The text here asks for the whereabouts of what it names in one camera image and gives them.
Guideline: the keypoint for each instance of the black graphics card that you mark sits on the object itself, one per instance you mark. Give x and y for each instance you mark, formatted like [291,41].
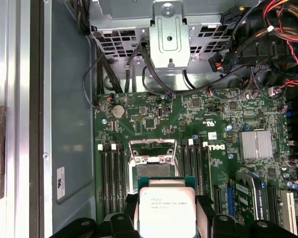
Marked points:
[260,196]

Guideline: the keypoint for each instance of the round coin battery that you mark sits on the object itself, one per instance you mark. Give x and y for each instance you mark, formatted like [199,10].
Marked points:
[118,111]

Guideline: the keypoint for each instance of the black open PC case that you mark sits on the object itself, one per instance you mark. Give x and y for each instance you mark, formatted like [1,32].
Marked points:
[72,99]

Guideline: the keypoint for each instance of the white expansion slot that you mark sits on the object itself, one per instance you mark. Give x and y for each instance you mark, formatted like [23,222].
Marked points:
[289,213]

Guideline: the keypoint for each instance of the black expansion slot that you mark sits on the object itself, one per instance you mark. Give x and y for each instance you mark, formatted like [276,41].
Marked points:
[273,203]
[218,199]

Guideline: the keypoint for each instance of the metal socket cover frame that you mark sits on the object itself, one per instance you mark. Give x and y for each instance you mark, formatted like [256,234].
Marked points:
[139,160]

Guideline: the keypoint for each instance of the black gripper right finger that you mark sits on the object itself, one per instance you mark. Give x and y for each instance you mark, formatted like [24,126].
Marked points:
[223,226]

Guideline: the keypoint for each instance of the blue expansion slot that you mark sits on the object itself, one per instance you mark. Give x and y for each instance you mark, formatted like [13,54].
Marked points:
[230,200]

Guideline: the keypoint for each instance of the green motherboard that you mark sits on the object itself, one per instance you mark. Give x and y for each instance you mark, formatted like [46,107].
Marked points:
[188,116]

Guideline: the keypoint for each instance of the silver drive cage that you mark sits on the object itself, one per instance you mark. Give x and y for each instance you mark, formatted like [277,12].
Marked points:
[169,47]

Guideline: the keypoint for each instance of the silver finned heatsink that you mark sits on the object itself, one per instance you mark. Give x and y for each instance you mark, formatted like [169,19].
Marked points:
[255,145]

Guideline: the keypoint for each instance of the black RAM slot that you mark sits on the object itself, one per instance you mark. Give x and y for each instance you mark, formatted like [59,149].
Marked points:
[191,161]
[103,178]
[205,168]
[198,168]
[185,161]
[117,178]
[110,178]
[124,178]

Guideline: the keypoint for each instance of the silver CPU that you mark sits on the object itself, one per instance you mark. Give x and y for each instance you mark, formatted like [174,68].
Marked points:
[166,210]

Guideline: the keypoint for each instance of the white case label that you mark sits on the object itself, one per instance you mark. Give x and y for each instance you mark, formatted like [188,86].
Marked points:
[60,183]

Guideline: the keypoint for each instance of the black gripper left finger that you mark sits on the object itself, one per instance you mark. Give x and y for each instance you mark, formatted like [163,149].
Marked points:
[119,225]

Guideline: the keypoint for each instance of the black six-pin power connector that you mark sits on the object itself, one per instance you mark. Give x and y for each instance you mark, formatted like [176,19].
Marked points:
[229,16]

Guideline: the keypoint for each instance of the internal USB port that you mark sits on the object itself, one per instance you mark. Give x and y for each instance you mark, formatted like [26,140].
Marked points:
[160,111]

